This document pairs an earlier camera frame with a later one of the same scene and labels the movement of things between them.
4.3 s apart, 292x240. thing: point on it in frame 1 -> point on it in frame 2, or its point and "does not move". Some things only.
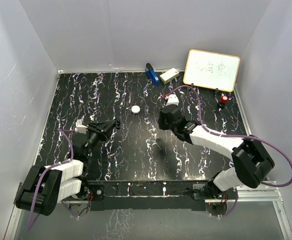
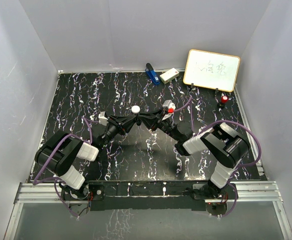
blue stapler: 152,74 does not move
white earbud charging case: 135,109 does not move
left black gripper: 101,129 -> 124,124
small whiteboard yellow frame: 211,70 does not move
